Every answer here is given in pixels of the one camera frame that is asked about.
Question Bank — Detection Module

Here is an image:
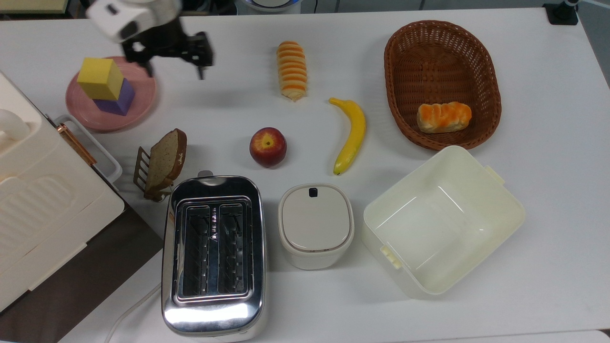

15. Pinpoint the black camera stand base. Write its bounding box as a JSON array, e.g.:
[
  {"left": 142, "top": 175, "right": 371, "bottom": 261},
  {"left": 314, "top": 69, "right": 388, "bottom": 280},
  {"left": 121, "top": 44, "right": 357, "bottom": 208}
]
[{"left": 543, "top": 0, "right": 580, "bottom": 26}]

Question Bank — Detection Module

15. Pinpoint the brown bread slice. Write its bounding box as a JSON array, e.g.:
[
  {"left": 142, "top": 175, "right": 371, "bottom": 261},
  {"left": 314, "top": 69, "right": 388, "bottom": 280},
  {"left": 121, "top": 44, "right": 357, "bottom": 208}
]
[{"left": 144, "top": 128, "right": 187, "bottom": 200}]

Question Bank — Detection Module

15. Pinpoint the yellow foam cube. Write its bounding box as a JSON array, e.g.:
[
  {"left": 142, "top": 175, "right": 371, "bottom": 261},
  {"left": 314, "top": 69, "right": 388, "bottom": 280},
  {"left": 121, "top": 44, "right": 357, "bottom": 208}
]
[{"left": 77, "top": 58, "right": 124, "bottom": 101}]

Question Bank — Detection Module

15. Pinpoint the purple foam cube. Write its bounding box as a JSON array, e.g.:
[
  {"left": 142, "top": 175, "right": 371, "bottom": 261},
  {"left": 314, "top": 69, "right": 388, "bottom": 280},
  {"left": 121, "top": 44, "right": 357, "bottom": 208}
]
[{"left": 93, "top": 78, "right": 136, "bottom": 117}]

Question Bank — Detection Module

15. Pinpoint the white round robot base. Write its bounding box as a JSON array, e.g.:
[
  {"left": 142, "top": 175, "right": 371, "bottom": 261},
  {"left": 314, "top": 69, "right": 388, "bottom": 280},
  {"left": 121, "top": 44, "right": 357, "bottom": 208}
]
[{"left": 245, "top": 0, "right": 303, "bottom": 12}]

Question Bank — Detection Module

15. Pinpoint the short orange glazed bread loaf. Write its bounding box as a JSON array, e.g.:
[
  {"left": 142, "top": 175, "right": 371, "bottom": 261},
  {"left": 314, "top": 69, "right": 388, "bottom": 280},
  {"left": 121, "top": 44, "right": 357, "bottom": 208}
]
[{"left": 417, "top": 101, "right": 473, "bottom": 134}]

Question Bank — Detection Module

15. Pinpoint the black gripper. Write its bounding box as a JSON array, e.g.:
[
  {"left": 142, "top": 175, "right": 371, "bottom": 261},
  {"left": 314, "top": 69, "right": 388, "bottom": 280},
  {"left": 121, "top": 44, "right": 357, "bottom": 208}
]
[{"left": 122, "top": 19, "right": 215, "bottom": 80}]

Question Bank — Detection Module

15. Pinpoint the cream plastic cabinet box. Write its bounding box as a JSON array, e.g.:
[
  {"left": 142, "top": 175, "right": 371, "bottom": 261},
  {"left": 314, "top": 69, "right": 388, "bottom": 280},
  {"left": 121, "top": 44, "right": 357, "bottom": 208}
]
[{"left": 0, "top": 71, "right": 126, "bottom": 313}]

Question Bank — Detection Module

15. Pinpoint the long orange striped bread roll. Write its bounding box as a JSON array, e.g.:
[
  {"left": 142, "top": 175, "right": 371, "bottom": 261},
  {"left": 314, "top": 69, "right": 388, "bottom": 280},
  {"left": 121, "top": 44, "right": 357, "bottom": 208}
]
[{"left": 276, "top": 41, "right": 308, "bottom": 102}]

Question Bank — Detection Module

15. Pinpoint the red apple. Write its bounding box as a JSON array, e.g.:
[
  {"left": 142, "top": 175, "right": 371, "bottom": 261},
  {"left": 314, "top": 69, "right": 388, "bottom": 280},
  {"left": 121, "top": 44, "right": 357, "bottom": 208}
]
[{"left": 249, "top": 127, "right": 288, "bottom": 168}]

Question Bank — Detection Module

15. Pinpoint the brown wicker basket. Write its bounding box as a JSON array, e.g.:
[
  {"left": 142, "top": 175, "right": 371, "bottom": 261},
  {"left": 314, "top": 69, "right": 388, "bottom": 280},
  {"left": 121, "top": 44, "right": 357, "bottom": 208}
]
[{"left": 384, "top": 20, "right": 502, "bottom": 151}]

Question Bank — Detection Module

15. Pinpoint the yellow banana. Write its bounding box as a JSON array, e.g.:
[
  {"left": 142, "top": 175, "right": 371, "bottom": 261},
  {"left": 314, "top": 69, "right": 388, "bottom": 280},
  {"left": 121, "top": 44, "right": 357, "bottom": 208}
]
[{"left": 328, "top": 97, "right": 367, "bottom": 176}]

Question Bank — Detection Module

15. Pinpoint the cream chrome two-slot toaster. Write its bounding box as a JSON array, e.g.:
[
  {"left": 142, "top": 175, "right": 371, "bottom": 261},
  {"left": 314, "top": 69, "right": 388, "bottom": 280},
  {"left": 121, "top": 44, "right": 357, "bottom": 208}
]
[{"left": 161, "top": 171, "right": 267, "bottom": 340}]

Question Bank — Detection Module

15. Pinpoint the white toaster power cord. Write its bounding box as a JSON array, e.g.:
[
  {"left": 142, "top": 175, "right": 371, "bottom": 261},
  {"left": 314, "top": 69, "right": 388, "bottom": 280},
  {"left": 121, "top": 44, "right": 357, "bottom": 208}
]
[{"left": 104, "top": 283, "right": 163, "bottom": 343}]

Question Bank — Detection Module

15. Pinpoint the small toast rack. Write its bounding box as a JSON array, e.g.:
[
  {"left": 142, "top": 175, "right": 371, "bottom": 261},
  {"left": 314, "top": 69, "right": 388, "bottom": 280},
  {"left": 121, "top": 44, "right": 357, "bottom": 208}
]
[{"left": 133, "top": 146, "right": 174, "bottom": 203}]

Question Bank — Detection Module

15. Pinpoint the beige flat board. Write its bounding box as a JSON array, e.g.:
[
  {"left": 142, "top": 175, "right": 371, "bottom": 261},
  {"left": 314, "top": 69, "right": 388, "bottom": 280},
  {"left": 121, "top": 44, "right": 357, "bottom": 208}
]
[{"left": 0, "top": 0, "right": 70, "bottom": 14}]

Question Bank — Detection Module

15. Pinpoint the small cream lidded bin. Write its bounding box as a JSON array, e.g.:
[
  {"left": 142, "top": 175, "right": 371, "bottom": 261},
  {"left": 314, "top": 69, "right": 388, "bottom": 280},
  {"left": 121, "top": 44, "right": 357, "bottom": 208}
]
[{"left": 278, "top": 183, "right": 355, "bottom": 271}]

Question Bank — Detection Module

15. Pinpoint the cream open plastic container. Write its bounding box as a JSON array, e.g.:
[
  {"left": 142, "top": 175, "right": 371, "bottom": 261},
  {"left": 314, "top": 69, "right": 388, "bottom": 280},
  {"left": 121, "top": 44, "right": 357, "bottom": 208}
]
[{"left": 361, "top": 145, "right": 526, "bottom": 296}]

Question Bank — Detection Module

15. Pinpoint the pink round plate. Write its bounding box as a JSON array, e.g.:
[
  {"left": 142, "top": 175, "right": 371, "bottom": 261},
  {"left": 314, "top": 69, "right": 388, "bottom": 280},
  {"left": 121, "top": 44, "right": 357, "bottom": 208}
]
[{"left": 65, "top": 56, "right": 158, "bottom": 133}]

